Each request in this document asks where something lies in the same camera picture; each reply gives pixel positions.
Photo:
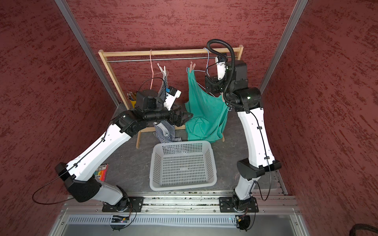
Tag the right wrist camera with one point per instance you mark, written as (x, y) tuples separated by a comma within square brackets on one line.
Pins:
[(221, 67)]

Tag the striped tank top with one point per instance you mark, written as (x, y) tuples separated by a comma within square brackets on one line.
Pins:
[(165, 132)]

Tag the colourful card on floor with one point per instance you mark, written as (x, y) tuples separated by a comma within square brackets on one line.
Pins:
[(101, 172)]

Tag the green tank top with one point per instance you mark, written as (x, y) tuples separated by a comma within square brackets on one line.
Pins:
[(209, 113)]

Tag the light blue wire hanger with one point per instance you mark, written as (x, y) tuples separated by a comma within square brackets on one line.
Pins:
[(204, 71)]

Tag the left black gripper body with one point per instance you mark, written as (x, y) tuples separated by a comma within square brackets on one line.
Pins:
[(173, 119)]

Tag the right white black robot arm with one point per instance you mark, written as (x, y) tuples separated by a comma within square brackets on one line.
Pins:
[(239, 68)]

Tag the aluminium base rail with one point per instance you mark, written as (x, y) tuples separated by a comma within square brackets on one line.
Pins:
[(198, 203)]

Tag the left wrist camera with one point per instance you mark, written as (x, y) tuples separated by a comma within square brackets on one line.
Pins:
[(171, 95)]

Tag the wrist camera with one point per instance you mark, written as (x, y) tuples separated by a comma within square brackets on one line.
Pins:
[(221, 67), (171, 95)]

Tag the pink clothespin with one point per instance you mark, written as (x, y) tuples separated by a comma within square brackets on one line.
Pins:
[(192, 67)]

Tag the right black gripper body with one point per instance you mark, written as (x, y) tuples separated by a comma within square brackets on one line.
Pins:
[(218, 85)]

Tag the white clothespin top striped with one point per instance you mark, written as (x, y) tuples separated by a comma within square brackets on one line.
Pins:
[(162, 69)]

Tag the white plastic laundry basket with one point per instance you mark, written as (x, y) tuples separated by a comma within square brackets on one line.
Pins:
[(182, 165)]

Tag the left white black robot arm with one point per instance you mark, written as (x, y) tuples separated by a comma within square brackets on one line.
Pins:
[(78, 174)]

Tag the yellow pencil cup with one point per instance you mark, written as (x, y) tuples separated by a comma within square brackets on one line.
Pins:
[(132, 98)]

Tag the pink wire hanger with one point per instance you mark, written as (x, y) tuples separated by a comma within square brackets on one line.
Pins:
[(152, 69)]

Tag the wooden clothes rack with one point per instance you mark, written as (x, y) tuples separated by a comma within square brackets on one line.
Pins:
[(107, 63)]

